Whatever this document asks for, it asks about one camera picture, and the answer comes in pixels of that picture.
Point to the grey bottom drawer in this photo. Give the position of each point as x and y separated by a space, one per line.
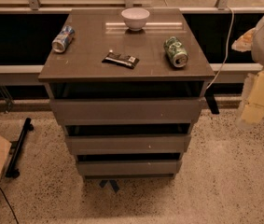
112 168

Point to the white ceramic bowl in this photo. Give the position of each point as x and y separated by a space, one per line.
135 18

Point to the grey drawer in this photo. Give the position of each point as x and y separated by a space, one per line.
112 168
129 144
119 111

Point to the green soda can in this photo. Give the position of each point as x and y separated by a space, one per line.
176 52

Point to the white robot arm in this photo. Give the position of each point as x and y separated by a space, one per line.
257 50

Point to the black metal stand base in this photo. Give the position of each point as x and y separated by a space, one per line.
16 147

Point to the grey window railing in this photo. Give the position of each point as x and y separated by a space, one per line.
27 75

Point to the blue tape cross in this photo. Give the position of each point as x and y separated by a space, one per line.
113 184

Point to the black snack bar wrapper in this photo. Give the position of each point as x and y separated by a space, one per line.
121 60

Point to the grey middle drawer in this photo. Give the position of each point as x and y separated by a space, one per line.
129 144

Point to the blue crushed soda can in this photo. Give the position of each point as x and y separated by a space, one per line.
63 39

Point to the grey top drawer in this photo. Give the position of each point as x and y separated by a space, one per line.
119 111

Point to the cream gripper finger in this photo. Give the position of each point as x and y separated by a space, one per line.
251 108
244 42

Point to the grey drawer cabinet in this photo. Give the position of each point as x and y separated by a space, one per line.
80 74

